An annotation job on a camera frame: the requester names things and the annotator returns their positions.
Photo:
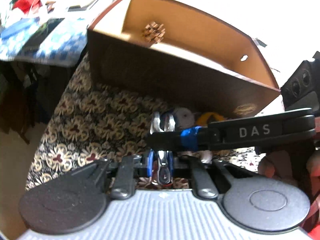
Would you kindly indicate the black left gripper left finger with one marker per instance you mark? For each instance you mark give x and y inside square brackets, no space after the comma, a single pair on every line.
[129,169]

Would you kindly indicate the white round object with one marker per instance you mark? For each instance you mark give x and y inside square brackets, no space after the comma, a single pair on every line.
[184,118]

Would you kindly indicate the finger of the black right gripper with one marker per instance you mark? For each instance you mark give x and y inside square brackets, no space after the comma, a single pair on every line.
[262,131]

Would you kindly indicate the black smartphone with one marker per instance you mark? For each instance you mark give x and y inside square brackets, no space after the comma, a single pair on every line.
[41,34]

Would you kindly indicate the blue checkered cloth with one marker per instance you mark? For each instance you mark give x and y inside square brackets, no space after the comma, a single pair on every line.
[62,47]

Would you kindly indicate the brown pine cone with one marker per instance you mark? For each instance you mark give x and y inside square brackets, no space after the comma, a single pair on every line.
[153,32]

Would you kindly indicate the brown cardboard box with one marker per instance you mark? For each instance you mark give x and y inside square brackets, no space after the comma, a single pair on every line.
[202,63]

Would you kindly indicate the floral patterned tablecloth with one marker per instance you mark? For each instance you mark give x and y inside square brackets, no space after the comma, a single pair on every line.
[92,122]

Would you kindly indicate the yellow round object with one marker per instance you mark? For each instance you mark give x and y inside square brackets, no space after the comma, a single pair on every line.
[208,117]

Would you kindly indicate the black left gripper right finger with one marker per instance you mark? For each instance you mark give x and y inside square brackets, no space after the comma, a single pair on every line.
[189,173]

